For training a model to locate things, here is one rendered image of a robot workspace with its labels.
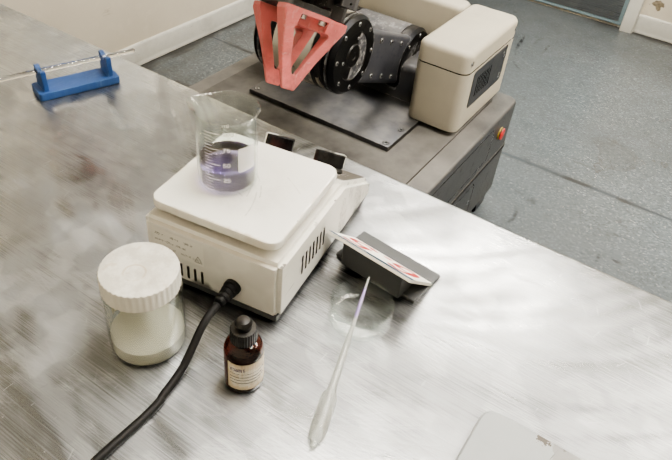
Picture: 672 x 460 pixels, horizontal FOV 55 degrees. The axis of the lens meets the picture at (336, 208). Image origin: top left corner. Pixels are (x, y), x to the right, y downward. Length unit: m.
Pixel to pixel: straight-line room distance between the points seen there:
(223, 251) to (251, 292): 0.04
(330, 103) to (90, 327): 1.12
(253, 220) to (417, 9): 1.29
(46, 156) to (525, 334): 0.52
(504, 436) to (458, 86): 1.07
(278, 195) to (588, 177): 1.78
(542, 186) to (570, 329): 1.54
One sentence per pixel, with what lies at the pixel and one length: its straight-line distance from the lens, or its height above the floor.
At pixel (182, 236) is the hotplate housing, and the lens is 0.55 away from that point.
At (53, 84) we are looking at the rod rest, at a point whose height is 0.76.
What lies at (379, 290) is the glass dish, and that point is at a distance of 0.57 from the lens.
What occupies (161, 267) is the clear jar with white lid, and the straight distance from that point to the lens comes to 0.50.
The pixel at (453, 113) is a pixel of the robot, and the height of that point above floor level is 0.43.
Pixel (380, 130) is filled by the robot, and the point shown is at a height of 0.38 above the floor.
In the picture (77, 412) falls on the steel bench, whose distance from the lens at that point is 0.53.
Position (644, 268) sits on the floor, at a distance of 1.97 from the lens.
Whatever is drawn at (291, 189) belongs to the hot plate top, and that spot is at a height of 0.84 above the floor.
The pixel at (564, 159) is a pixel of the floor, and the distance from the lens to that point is 2.30.
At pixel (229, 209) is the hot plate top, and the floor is 0.84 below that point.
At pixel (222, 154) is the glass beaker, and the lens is 0.52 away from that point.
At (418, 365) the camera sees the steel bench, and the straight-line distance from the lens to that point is 0.55.
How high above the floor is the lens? 1.17
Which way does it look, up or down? 39 degrees down
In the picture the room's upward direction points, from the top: 6 degrees clockwise
